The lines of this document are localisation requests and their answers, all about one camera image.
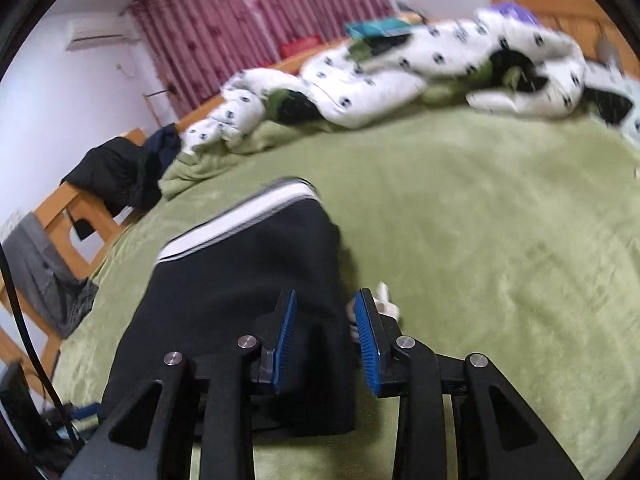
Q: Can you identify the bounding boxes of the green fleece blanket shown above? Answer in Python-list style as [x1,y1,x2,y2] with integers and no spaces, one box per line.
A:
[50,82,640,480]

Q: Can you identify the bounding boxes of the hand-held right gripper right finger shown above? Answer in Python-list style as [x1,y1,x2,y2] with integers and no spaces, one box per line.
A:
[353,288,586,480]

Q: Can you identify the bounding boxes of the wooden clothes rack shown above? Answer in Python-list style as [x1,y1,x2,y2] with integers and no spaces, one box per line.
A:
[142,87,176,126]

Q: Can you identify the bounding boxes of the dark object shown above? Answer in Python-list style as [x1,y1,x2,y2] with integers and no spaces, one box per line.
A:
[0,360,77,476]

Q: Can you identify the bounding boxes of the black cable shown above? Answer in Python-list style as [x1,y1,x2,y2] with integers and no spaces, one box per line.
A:
[0,240,86,457]

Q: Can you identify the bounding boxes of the white air conditioner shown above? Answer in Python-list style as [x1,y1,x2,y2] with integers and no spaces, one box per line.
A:
[65,15,141,52]

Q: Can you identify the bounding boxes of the black jacket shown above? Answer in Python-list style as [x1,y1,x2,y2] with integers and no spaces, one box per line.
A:
[61,135,164,216]

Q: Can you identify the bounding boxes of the navy garment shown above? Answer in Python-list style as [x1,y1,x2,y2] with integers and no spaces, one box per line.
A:
[145,122,182,171]

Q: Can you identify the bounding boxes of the purple plush thing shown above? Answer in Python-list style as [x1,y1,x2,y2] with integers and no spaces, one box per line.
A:
[490,1,542,26]

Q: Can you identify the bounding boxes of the red striped curtain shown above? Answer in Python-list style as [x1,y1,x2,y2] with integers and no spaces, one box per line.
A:
[127,0,396,121]

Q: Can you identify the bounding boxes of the wooden bed frame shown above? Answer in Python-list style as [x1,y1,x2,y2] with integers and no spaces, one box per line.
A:
[0,0,623,391]

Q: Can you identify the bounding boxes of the black pants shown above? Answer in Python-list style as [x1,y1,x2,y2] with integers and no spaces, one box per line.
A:
[100,176,407,437]

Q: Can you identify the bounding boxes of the grey jeans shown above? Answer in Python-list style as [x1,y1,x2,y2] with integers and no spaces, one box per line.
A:
[2,212,100,339]

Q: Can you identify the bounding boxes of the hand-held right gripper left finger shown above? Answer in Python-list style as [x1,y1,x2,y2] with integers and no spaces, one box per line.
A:
[60,287,300,480]

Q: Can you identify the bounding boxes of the white floral quilt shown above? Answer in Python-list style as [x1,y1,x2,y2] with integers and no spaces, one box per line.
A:
[160,5,640,200]

